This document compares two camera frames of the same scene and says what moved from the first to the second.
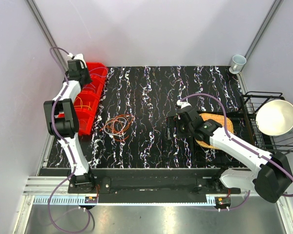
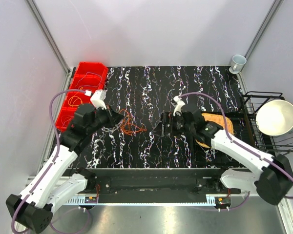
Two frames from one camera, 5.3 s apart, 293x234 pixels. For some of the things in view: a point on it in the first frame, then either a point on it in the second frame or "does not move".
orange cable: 118,125 -> 128,127
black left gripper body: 85,74 -> 102,118
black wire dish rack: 289,143 does not move
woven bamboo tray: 220,118 does not move
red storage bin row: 86,101 does not move
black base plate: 189,181 does not move
